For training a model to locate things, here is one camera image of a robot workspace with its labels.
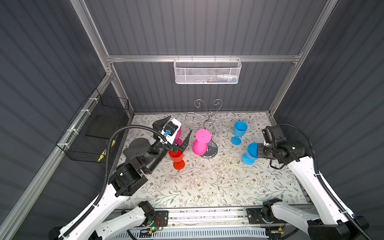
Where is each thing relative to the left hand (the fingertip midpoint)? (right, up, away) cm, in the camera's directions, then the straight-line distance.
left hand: (178, 123), depth 55 cm
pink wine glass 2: (+8, -11, +19) cm, 24 cm away
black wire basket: (-46, -7, +16) cm, 49 cm away
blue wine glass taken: (+35, -3, +41) cm, 54 cm away
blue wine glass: (+35, -16, +21) cm, 44 cm away
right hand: (+41, -14, +19) cm, 47 cm away
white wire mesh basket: (+16, +45, +68) cm, 83 cm away
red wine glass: (-4, -18, +24) cm, 30 cm away
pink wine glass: (-5, -10, +45) cm, 46 cm away
